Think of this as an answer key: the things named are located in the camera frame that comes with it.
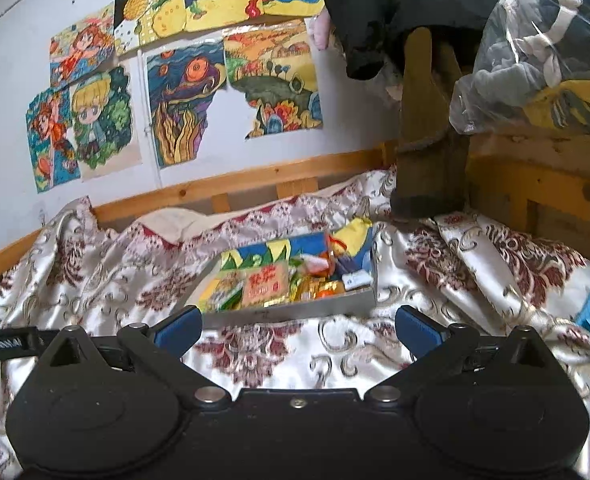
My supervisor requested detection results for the yellow green snack packet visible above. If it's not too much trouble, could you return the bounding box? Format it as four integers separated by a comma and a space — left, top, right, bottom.
289, 260, 327, 302

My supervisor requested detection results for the mixed nuts clear packet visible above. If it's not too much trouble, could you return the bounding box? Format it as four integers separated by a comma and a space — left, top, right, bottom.
197, 270, 246, 313

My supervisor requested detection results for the blue white snack packet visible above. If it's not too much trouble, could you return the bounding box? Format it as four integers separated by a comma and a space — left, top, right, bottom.
335, 255, 373, 292

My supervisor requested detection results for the wooden bed frame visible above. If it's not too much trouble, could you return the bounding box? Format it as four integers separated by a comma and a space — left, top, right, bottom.
0, 131, 590, 306

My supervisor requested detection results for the floral satin bedspread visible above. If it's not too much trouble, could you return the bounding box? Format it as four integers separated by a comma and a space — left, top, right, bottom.
0, 167, 590, 480

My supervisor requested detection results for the torn landscape wall drawing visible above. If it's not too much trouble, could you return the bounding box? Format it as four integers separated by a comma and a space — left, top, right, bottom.
223, 20, 323, 139

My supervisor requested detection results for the orange red snack packet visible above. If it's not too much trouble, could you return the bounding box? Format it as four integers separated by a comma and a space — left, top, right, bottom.
301, 235, 347, 278

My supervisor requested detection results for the black hanging garment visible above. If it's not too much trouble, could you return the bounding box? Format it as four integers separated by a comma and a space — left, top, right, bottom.
324, 0, 498, 80

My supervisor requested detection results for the blond kid wall drawing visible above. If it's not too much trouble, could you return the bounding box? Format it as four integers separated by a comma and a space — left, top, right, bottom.
69, 64, 142, 181

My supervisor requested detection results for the pink white snack packet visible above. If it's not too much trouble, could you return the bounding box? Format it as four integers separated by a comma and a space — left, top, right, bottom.
241, 261, 289, 309

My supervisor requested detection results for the olive brown hanging garment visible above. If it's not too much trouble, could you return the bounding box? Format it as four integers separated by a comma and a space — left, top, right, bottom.
391, 27, 469, 219

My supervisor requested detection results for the anime girl wall drawing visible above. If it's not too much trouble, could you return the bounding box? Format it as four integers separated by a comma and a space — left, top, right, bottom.
26, 3, 115, 193

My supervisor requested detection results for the torn seaweed wall drawing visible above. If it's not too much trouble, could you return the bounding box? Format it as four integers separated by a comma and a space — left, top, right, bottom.
146, 40, 227, 168

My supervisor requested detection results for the dinosaur painted tray box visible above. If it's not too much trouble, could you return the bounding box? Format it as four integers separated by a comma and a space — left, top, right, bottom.
188, 218, 376, 330

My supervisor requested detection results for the plastic bag of clothes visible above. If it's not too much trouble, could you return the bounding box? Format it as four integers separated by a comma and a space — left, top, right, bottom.
449, 0, 590, 136

